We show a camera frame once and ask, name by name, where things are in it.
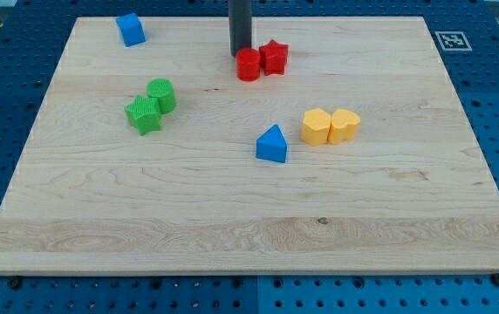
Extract yellow hexagon block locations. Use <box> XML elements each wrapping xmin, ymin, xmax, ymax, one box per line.
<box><xmin>301</xmin><ymin>108</ymin><xmax>331</xmax><ymax>146</ymax></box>

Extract light wooden board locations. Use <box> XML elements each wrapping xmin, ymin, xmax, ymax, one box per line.
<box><xmin>0</xmin><ymin>17</ymin><xmax>499</xmax><ymax>276</ymax></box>

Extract blue cube block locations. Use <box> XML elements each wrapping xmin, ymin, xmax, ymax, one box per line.
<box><xmin>115</xmin><ymin>13</ymin><xmax>146</xmax><ymax>47</ymax></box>

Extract green cylinder block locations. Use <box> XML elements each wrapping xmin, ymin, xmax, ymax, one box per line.
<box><xmin>146</xmin><ymin>78</ymin><xmax>176</xmax><ymax>114</ymax></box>

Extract red cylinder block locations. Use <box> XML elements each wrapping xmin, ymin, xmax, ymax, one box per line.
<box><xmin>236</xmin><ymin>48</ymin><xmax>261</xmax><ymax>81</ymax></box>

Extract yellow heart block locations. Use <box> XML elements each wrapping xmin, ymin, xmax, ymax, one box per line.
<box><xmin>327</xmin><ymin>109</ymin><xmax>361</xmax><ymax>144</ymax></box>

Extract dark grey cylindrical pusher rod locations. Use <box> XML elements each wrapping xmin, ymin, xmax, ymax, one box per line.
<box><xmin>228</xmin><ymin>0</ymin><xmax>252</xmax><ymax>57</ymax></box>

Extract blue triangle block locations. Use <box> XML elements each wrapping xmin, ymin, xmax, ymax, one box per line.
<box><xmin>256</xmin><ymin>125</ymin><xmax>288</xmax><ymax>163</ymax></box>

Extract white fiducial marker tag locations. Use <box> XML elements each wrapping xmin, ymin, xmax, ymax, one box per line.
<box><xmin>434</xmin><ymin>31</ymin><xmax>472</xmax><ymax>51</ymax></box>

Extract red star block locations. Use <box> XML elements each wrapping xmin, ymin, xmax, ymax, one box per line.
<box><xmin>259</xmin><ymin>39</ymin><xmax>289</xmax><ymax>76</ymax></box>

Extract green star block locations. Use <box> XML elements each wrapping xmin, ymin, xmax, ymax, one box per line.
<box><xmin>124</xmin><ymin>96</ymin><xmax>161</xmax><ymax>135</ymax></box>

